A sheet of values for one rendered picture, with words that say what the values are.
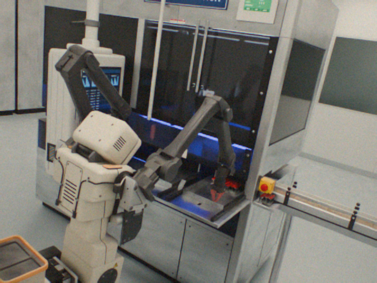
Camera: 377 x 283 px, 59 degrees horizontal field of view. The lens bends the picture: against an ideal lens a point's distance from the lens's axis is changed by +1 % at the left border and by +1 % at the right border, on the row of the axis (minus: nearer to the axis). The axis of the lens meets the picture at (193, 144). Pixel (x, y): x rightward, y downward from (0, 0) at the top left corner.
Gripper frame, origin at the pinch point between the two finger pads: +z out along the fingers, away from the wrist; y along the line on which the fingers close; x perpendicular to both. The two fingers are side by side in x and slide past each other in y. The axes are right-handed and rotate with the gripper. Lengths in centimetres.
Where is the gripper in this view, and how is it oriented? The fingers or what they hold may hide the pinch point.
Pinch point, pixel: (214, 201)
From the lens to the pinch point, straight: 181.0
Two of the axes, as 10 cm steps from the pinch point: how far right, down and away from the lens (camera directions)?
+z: -2.4, 9.6, 1.5
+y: 5.1, -0.1, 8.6
